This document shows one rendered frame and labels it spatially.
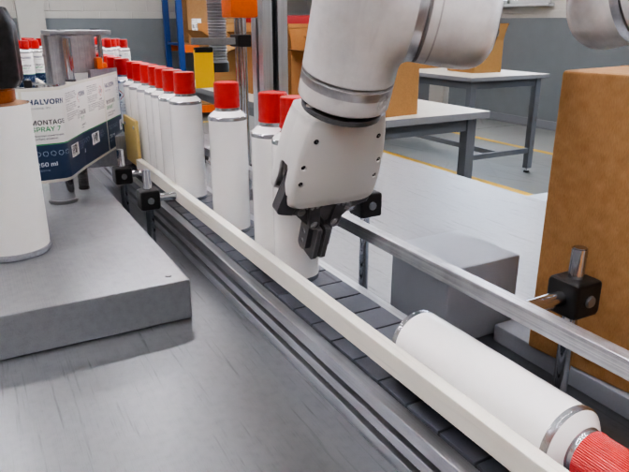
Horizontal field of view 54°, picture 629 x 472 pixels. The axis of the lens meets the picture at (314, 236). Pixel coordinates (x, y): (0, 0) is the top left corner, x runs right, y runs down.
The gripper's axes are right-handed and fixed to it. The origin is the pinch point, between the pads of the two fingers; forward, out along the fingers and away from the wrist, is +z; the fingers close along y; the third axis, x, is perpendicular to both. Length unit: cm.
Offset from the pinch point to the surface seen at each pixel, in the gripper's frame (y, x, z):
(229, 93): 0.2, -25.6, -4.4
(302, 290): 4.2, 6.2, 1.3
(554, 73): -541, -397, 178
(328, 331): 3.4, 10.6, 2.9
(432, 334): 1.2, 20.6, -5.9
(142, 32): -180, -744, 260
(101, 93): 8, -67, 15
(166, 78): 1.4, -49.2, 4.1
